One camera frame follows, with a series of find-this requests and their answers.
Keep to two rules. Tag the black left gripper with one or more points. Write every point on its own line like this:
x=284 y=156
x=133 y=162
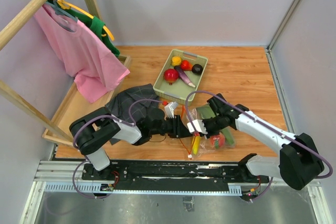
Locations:
x=179 y=129

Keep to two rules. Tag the dark grey checked cloth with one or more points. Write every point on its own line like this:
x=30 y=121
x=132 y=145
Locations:
x=129 y=107

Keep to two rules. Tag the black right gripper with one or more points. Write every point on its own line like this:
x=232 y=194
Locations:
x=209 y=134

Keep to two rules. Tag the pink t-shirt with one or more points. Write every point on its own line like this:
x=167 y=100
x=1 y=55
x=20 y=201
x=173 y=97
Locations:
x=96 y=70

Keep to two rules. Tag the light green plastic basket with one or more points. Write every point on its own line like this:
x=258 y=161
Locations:
x=179 y=91

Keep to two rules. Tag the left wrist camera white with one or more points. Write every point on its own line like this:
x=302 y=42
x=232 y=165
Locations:
x=169 y=108

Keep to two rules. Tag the dark fake avocado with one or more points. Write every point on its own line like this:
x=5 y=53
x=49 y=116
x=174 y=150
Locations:
x=197 y=69

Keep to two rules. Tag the grey clothes hanger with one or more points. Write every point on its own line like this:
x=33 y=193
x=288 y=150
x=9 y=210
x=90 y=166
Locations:
x=59 y=11

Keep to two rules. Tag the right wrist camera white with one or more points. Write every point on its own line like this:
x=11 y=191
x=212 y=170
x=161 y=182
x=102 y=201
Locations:
x=193 y=126

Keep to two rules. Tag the purple fake eggplant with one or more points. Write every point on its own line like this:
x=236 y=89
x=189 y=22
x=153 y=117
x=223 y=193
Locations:
x=183 y=76

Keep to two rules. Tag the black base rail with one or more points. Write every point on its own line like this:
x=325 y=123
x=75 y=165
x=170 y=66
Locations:
x=159 y=178

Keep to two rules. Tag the yellow fake orange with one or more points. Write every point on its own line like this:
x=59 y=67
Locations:
x=176 y=61

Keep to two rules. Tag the red fake apple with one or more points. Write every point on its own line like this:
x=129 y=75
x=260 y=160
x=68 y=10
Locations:
x=170 y=76

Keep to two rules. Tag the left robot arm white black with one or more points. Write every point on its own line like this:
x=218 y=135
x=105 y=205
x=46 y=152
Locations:
x=91 y=132

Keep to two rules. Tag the orange fake peach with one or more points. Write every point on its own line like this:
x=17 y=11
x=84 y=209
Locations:
x=217 y=141

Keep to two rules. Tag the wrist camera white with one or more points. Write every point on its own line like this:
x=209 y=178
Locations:
x=193 y=126
x=169 y=108

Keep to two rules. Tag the yellow fake banana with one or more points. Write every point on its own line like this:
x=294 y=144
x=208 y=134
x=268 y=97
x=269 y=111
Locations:
x=195 y=144

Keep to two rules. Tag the green t-shirt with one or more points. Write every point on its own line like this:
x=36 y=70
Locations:
x=96 y=26

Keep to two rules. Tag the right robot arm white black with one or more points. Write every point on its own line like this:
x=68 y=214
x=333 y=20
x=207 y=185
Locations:
x=297 y=162

